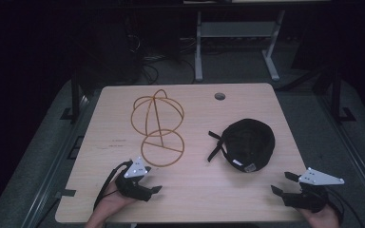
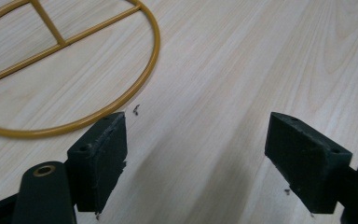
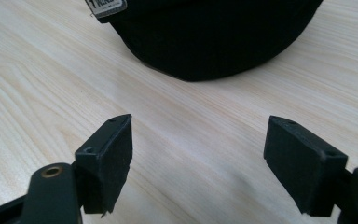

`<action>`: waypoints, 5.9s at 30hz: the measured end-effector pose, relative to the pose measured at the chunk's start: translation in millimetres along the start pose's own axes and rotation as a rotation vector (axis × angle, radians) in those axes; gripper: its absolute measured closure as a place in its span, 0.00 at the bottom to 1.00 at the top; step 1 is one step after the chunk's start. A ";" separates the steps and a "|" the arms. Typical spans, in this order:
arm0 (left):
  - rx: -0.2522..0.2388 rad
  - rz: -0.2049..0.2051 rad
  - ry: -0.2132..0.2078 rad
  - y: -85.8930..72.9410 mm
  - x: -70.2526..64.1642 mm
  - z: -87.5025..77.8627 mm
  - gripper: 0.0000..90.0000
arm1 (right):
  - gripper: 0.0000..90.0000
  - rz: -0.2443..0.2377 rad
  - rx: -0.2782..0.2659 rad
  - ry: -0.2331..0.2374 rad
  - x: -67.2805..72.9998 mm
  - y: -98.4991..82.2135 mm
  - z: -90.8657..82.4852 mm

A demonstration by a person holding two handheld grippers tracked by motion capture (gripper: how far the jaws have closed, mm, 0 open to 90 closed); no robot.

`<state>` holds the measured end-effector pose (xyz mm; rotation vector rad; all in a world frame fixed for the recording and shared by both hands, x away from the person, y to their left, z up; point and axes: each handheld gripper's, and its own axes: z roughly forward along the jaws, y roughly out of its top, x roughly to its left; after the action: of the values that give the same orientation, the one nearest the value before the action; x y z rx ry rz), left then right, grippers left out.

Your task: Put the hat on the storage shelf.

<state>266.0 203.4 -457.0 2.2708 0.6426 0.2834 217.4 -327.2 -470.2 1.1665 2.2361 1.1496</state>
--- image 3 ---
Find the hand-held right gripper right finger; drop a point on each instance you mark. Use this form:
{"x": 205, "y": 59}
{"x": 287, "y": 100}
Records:
{"x": 304, "y": 168}

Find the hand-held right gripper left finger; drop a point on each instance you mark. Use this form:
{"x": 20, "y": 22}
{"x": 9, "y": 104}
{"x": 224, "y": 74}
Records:
{"x": 105, "y": 168}

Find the black cap with grey label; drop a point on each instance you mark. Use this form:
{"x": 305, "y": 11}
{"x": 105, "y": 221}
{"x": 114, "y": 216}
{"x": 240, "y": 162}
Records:
{"x": 211, "y": 34}

